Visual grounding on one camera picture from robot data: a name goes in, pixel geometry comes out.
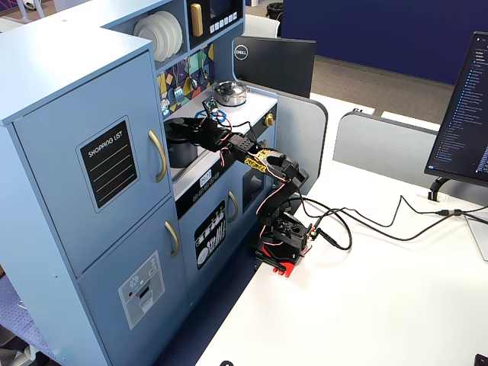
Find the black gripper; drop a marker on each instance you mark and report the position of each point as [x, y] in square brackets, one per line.
[197, 127]

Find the black pot lid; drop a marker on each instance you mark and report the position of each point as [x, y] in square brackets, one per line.
[174, 126]

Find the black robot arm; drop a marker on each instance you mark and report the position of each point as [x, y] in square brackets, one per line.
[278, 171]

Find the red black robot base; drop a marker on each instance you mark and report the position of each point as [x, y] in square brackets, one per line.
[286, 251]

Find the silver pot with lid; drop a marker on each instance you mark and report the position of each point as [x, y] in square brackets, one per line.
[229, 93]

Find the dark gray pot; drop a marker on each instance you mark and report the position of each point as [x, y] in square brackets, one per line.
[182, 152]

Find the silver toy spatula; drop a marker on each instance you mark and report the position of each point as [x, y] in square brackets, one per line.
[178, 95]

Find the gold stove knob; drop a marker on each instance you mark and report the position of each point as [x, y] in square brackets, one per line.
[270, 119]

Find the black shopping list sticker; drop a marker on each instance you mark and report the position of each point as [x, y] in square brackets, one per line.
[108, 165]

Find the white toy plate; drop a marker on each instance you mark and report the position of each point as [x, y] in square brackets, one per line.
[148, 38]
[179, 30]
[169, 36]

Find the black Dell monitor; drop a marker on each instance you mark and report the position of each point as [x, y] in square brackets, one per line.
[274, 65]

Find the black white dishwasher sticker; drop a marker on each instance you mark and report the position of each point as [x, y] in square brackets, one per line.
[210, 234]

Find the gray desk divider rounded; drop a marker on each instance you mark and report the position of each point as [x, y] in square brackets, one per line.
[301, 137]

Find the black toy microwave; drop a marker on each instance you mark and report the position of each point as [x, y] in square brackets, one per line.
[223, 15]

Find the white chair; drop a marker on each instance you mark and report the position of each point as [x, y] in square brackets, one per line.
[263, 26]

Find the light blue toy kitchen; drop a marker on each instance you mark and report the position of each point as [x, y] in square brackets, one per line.
[57, 114]

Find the gray ice dispenser sticker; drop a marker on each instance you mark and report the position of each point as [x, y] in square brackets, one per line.
[142, 289]

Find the gray desk divider low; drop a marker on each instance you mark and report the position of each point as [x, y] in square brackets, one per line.
[381, 145]

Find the dark blue partition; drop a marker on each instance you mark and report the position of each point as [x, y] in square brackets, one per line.
[381, 34]

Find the black monitor showing code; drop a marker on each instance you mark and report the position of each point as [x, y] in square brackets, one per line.
[463, 114]

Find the gray laptop stand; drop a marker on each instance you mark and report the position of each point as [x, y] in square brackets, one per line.
[479, 236]

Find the small wrist camera board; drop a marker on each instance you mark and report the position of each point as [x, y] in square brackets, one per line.
[209, 105]

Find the black monitor mount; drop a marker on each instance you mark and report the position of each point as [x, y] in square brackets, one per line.
[437, 188]

